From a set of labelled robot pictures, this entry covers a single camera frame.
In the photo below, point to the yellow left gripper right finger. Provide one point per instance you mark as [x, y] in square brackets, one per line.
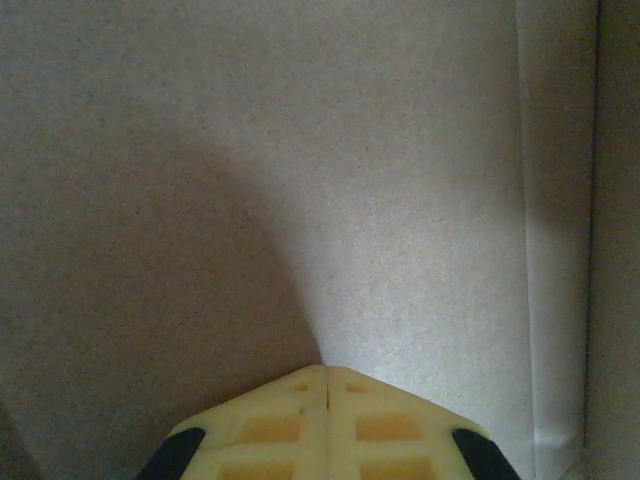
[380, 430]

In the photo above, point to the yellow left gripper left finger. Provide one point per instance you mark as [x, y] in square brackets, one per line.
[280, 430]

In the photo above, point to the brown cardboard box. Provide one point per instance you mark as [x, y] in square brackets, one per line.
[300, 175]

